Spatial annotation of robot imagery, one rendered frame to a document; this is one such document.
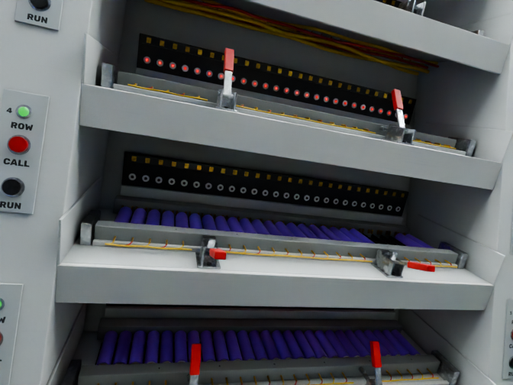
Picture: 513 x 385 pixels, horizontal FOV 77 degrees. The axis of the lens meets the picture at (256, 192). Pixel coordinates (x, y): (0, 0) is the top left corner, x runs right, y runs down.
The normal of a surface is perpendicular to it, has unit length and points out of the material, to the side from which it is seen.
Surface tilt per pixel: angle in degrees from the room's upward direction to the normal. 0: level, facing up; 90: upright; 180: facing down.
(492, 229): 90
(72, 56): 90
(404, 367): 107
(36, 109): 90
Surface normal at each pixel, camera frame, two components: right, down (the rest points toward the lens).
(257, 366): 0.18, -0.96
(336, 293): 0.24, 0.27
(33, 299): 0.28, -0.02
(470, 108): -0.95, -0.11
